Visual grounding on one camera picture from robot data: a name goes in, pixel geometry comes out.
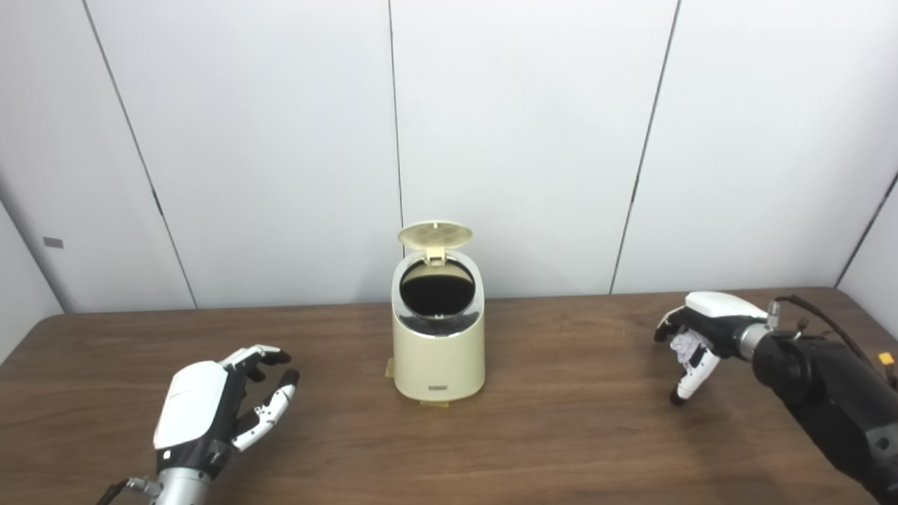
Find white paper ball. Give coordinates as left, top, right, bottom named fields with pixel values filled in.
left=670, top=333, right=709, bottom=365

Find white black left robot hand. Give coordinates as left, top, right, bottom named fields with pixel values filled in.
left=153, top=344, right=301, bottom=478

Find cream-colored bin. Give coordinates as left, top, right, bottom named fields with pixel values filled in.
left=391, top=251, right=486, bottom=403

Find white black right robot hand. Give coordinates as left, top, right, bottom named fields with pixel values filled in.
left=654, top=291, right=769, bottom=406

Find round cream bin lid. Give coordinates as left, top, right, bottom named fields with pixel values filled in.
left=397, top=221, right=474, bottom=266

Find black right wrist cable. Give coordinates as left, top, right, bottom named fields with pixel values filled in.
left=767, top=295, right=898, bottom=390

